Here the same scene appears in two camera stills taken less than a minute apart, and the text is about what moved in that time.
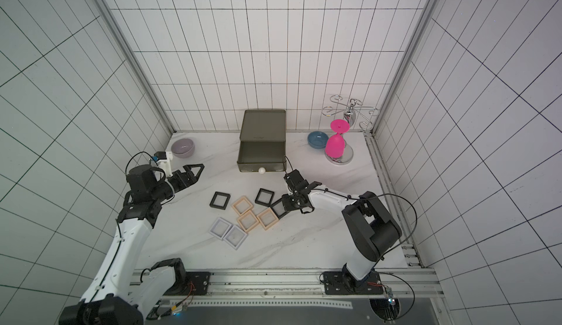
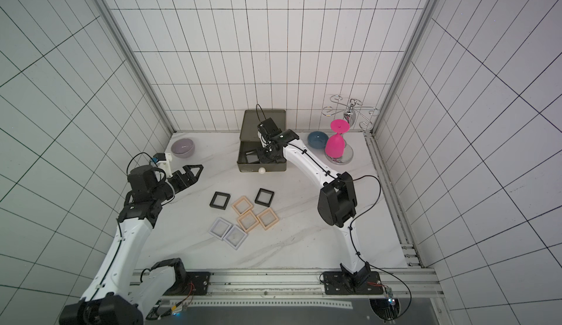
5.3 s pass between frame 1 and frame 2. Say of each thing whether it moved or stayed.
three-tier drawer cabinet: stayed
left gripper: stayed
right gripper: moved
